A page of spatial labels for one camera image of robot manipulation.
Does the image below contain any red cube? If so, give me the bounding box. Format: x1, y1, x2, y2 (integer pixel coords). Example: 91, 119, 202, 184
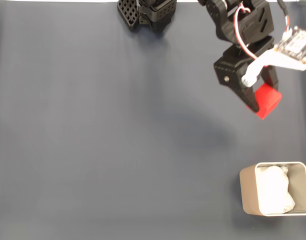
246, 82, 283, 120

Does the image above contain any beige metal box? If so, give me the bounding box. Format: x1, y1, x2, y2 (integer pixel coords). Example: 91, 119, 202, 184
239, 161, 306, 217

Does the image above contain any white crumpled cloth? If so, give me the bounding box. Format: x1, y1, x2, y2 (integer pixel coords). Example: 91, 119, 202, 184
256, 164, 296, 215

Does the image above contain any dark blue-grey mat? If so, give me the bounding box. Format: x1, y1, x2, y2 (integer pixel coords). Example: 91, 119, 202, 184
0, 1, 306, 240

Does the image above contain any white camera board mount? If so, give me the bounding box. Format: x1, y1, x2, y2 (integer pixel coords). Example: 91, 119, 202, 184
240, 26, 306, 87

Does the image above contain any white red servo cable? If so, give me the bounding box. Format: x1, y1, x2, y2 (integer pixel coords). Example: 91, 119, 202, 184
232, 4, 259, 61

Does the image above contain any black camera cable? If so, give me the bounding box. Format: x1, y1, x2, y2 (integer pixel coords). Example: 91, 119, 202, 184
276, 0, 295, 36

